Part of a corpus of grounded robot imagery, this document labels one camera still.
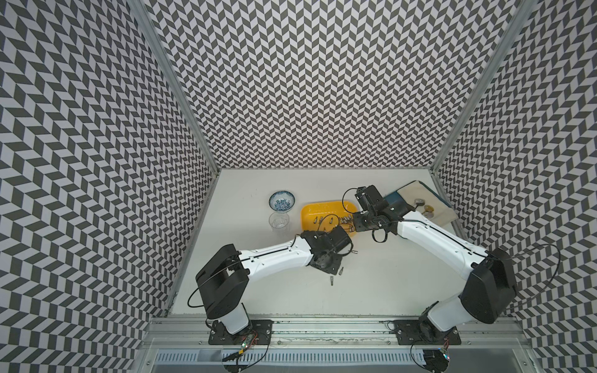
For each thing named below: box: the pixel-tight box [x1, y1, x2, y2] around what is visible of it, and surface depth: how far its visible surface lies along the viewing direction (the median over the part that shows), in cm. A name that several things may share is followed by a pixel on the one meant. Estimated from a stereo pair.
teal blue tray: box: [382, 180, 459, 220], surface depth 107 cm
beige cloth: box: [396, 180, 459, 227], surface depth 108 cm
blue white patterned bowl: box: [268, 190, 296, 213], surface depth 106 cm
